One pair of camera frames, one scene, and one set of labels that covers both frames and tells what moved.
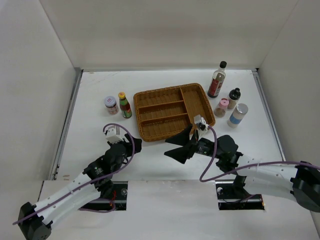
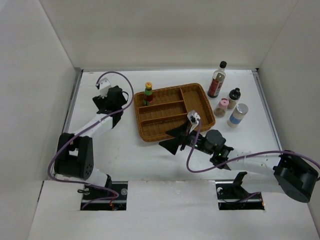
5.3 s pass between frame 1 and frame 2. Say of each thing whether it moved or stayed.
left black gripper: moved
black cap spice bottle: stayed
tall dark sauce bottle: stayed
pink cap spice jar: stayed
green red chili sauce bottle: moved
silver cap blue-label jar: stayed
